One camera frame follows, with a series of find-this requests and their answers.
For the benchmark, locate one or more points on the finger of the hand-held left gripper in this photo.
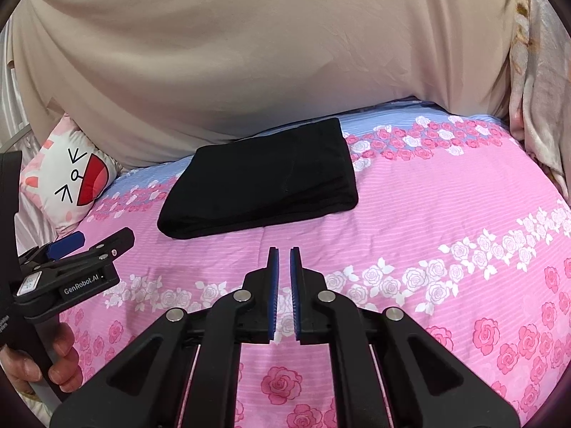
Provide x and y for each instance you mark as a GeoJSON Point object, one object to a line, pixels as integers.
{"type": "Point", "coordinates": [109, 245]}
{"type": "Point", "coordinates": [67, 244]}

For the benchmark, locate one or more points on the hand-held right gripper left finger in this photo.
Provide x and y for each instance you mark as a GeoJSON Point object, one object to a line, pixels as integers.
{"type": "Point", "coordinates": [274, 303]}

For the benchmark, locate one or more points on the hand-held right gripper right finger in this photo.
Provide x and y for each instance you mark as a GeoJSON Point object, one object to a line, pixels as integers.
{"type": "Point", "coordinates": [294, 303]}

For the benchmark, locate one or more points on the black pants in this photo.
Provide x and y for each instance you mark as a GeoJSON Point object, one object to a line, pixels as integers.
{"type": "Point", "coordinates": [267, 178]}

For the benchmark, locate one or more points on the person's left hand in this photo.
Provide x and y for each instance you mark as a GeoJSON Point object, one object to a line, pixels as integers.
{"type": "Point", "coordinates": [64, 356]}

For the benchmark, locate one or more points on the cartoon cat pillow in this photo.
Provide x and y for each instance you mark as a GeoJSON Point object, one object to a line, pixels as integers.
{"type": "Point", "coordinates": [58, 165]}

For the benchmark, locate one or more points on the pink floral bed sheet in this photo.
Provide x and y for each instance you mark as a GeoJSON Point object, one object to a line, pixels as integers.
{"type": "Point", "coordinates": [446, 214]}

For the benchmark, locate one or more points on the beige duvet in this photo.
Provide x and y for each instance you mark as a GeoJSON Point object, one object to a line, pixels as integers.
{"type": "Point", "coordinates": [267, 53]}

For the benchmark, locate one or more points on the cream floral blanket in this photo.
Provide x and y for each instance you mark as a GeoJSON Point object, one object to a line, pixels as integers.
{"type": "Point", "coordinates": [535, 76]}

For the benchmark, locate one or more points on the white metal bed frame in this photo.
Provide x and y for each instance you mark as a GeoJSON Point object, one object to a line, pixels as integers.
{"type": "Point", "coordinates": [15, 139]}

